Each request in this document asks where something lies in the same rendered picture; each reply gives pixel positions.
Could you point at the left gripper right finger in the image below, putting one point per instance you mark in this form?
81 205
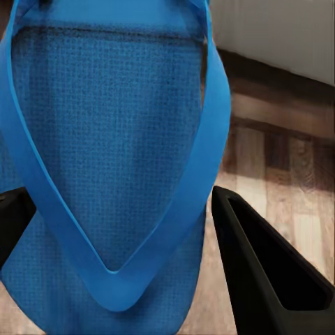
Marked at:
273 289

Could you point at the sandal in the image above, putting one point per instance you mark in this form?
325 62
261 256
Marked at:
101 122

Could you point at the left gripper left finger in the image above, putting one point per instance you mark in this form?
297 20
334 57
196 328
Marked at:
16 211

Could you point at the bed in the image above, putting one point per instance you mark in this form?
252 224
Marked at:
279 57

